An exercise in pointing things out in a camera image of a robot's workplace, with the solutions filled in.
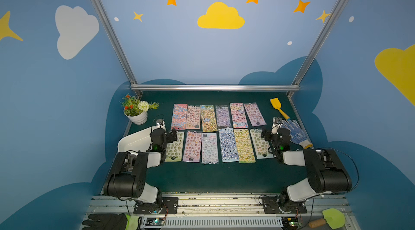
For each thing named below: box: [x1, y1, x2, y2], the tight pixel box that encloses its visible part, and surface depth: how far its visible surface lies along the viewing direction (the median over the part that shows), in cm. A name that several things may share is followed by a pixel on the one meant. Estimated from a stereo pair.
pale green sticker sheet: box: [164, 131, 185, 162], surface depth 95 cm
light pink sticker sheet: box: [182, 131, 202, 163], surface depth 95 cm
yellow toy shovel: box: [269, 97, 291, 121], surface depth 117 cm
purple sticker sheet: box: [215, 104, 232, 128], surface depth 112 cm
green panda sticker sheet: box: [200, 104, 218, 133], surface depth 110 cm
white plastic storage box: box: [117, 126, 152, 153], surface depth 94 cm
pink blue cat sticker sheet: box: [170, 103, 189, 131], surface depth 110 cm
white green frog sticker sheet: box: [249, 127, 274, 160], surface depth 98 cm
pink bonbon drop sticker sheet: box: [185, 105, 202, 130], surface depth 110 cm
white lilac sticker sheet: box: [201, 132, 219, 165], surface depth 95 cm
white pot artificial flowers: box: [119, 93, 160, 125], surface depth 97 cm
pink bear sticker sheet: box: [243, 102, 267, 127], surface depth 113 cm
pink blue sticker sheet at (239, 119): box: [229, 102, 249, 129], surface depth 110 cm
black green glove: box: [81, 212, 140, 230], surface depth 70 cm
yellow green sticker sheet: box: [233, 128, 257, 164], surface depth 97 cm
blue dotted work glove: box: [280, 119, 313, 150], surface depth 101 cm
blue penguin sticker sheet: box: [218, 127, 240, 163], surface depth 97 cm
